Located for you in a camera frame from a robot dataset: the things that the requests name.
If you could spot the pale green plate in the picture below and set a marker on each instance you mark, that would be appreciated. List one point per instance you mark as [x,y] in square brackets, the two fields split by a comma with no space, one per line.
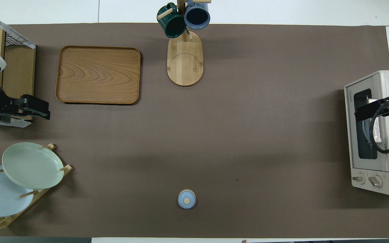
[32,165]

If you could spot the wooden plate rack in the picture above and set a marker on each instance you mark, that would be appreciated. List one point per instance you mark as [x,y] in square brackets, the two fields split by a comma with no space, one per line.
[68,169]

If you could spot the glass oven door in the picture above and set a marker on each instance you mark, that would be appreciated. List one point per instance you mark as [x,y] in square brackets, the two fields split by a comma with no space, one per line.
[353,141]

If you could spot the blue mug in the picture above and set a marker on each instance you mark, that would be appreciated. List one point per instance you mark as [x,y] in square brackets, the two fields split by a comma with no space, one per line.
[197,17]

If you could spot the beige oven knob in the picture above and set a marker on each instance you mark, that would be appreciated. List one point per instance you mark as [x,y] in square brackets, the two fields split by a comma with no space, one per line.
[358,179]
[375,181]

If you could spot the dark green mug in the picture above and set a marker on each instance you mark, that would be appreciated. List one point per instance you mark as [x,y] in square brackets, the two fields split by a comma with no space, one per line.
[174,27]

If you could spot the grey white patterned cloth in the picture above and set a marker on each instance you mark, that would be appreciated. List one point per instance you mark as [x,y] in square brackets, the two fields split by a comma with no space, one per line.
[22,40]

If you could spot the wooden mug tree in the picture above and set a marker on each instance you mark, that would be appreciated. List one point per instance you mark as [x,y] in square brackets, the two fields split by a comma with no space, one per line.
[185,67]

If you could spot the small blue bell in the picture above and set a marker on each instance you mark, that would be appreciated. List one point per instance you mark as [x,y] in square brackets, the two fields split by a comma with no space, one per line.
[186,200]

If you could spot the brown table mat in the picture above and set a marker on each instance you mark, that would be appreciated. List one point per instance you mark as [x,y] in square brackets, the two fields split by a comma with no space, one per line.
[265,135]

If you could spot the wooden serving tray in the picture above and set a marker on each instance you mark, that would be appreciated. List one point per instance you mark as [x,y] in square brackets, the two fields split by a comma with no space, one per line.
[96,74]

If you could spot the wooden shelf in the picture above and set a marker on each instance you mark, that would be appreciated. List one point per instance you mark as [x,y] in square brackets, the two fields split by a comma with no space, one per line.
[19,67]

